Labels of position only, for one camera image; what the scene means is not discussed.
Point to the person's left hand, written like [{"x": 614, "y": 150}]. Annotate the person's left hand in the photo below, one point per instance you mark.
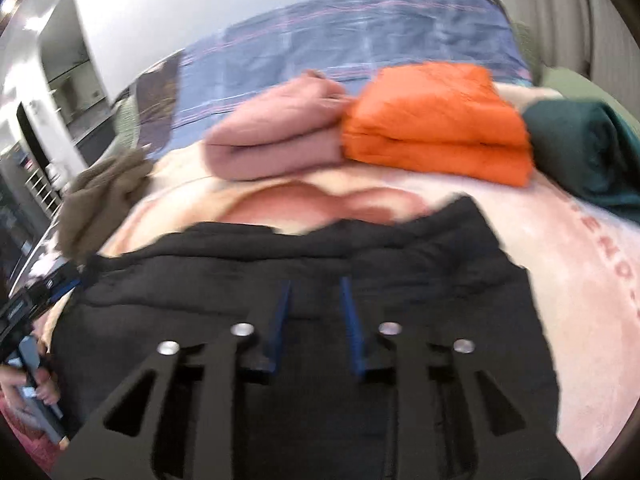
[{"x": 47, "y": 390}]

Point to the brown fleece garment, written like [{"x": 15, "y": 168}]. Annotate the brown fleece garment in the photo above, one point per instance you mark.
[{"x": 100, "y": 195}]

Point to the folded pink garment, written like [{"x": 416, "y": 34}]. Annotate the folded pink garment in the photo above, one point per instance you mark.
[{"x": 275, "y": 135}]

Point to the folded orange puffer jacket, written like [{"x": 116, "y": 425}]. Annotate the folded orange puffer jacket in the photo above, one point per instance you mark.
[{"x": 435, "y": 125}]

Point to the white ladder rack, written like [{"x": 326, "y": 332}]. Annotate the white ladder rack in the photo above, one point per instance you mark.
[{"x": 42, "y": 190}]

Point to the blue plaid blanket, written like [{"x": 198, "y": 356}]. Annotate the blue plaid blanket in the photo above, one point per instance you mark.
[{"x": 325, "y": 35}]

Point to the pink printed blanket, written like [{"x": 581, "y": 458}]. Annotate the pink printed blanket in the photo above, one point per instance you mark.
[{"x": 575, "y": 285}]

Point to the grey pleated curtain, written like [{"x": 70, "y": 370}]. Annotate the grey pleated curtain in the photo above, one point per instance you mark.
[{"x": 600, "y": 20}]

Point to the folded dark teal garment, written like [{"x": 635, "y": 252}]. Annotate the folded dark teal garment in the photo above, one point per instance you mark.
[{"x": 585, "y": 155}]

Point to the dark patterned blanket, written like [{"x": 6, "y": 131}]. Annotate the dark patterned blanket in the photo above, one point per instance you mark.
[{"x": 160, "y": 100}]

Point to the green pillow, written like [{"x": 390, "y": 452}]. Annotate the green pillow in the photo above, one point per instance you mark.
[{"x": 565, "y": 82}]

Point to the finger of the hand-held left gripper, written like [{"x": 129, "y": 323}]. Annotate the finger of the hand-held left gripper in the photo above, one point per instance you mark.
[{"x": 70, "y": 280}]

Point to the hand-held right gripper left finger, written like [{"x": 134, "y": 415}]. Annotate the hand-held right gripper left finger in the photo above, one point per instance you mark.
[{"x": 280, "y": 320}]

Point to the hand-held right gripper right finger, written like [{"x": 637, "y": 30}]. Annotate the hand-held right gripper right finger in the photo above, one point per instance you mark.
[{"x": 352, "y": 330}]

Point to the black hooded puffer jacket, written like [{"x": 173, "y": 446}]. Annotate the black hooded puffer jacket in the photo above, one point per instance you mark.
[{"x": 450, "y": 285}]

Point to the arched wall mirror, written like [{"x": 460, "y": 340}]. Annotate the arched wall mirror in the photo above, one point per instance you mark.
[{"x": 65, "y": 60}]

